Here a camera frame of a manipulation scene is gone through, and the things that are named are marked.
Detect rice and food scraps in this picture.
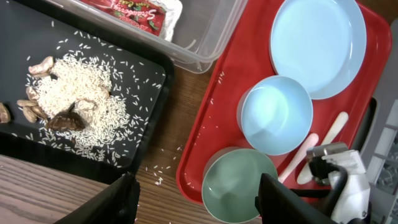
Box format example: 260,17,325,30
0,20,167,169

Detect red plastic tray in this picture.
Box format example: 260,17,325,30
176,0,392,203

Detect light blue plate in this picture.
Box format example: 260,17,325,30
269,0,367,100

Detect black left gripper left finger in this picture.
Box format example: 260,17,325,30
55,172,141,224

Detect red snack wrapper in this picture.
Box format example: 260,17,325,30
81,0,166,36

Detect clear plastic bin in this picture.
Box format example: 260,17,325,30
49,0,247,73

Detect white plastic fork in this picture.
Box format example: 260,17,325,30
278,133,319,183

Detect white plastic spoon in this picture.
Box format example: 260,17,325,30
297,111,349,185

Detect black waste tray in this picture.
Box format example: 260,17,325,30
1,1,175,184

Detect green bowl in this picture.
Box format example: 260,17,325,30
201,147,278,223

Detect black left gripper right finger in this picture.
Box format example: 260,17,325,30
254,173,334,224

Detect light blue bowl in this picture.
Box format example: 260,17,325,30
236,75,313,156

